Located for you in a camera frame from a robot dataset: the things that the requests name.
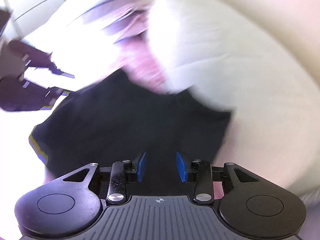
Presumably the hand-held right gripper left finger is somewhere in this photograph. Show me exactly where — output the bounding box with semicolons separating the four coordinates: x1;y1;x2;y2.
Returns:
62;151;147;204

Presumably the pink floral blanket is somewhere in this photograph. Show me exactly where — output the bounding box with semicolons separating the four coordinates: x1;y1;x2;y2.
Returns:
0;0;227;233

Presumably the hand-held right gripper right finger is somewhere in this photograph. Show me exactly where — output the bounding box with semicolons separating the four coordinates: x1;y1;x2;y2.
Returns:
175;151;259;203

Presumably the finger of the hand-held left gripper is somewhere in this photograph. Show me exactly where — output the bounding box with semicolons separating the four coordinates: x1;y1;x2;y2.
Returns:
45;86;72;107
49;59;76;79

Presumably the cream white bedding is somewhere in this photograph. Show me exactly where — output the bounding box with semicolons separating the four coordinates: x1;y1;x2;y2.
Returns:
130;0;320;197

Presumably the black long-sleeve shirt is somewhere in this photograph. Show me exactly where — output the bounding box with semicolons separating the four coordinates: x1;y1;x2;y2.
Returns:
29;69;232;196

